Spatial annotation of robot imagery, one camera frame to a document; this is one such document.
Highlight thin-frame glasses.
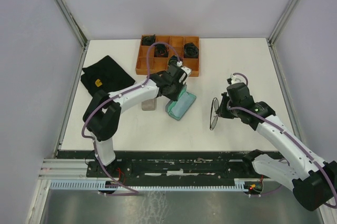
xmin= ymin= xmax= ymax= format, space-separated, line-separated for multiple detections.
xmin=209 ymin=98 xmax=222 ymax=131

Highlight blue glasses case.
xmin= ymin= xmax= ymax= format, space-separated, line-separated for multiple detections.
xmin=165 ymin=91 xmax=196 ymax=121

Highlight grey glasses case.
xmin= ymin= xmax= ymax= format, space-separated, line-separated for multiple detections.
xmin=141 ymin=99 xmax=157 ymax=111

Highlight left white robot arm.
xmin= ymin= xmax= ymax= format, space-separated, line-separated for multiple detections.
xmin=82 ymin=62 xmax=192 ymax=177

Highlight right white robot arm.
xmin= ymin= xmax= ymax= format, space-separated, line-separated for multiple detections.
xmin=216 ymin=81 xmax=336 ymax=211

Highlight wooden compartment tray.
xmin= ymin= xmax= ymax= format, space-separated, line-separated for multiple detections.
xmin=135 ymin=34 xmax=201 ymax=77

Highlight black cloth pouch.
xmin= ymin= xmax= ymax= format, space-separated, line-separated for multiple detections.
xmin=81 ymin=55 xmax=135 ymax=96

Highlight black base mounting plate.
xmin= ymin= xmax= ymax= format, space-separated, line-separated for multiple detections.
xmin=86 ymin=150 xmax=282 ymax=182

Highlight right electronics board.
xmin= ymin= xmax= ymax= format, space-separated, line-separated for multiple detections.
xmin=249 ymin=182 xmax=263 ymax=193

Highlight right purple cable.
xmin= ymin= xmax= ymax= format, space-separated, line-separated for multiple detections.
xmin=226 ymin=72 xmax=337 ymax=206

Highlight purple cable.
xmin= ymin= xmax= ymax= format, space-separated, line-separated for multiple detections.
xmin=226 ymin=72 xmax=337 ymax=206
xmin=81 ymin=42 xmax=184 ymax=197

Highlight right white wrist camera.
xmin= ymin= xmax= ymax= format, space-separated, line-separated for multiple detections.
xmin=227 ymin=74 xmax=242 ymax=85

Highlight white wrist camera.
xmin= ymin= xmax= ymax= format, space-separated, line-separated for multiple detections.
xmin=180 ymin=66 xmax=192 ymax=82
xmin=227 ymin=74 xmax=242 ymax=85

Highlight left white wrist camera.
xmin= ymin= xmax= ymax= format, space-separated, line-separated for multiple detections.
xmin=180 ymin=66 xmax=192 ymax=82

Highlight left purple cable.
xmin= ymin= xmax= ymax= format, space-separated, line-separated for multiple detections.
xmin=81 ymin=42 xmax=184 ymax=197

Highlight white slotted cable duct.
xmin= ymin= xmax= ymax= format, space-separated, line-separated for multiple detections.
xmin=50 ymin=176 xmax=247 ymax=192

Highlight red wires left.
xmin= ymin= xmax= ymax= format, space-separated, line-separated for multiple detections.
xmin=115 ymin=167 xmax=127 ymax=185

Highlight right aluminium frame post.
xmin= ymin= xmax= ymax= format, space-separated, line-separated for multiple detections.
xmin=267 ymin=0 xmax=316 ymax=47

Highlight aluminium frame post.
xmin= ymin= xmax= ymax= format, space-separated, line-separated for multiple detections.
xmin=39 ymin=0 xmax=89 ymax=48
xmin=267 ymin=0 xmax=316 ymax=47

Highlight left aluminium frame post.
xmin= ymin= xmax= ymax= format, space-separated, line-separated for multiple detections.
xmin=39 ymin=0 xmax=89 ymax=48

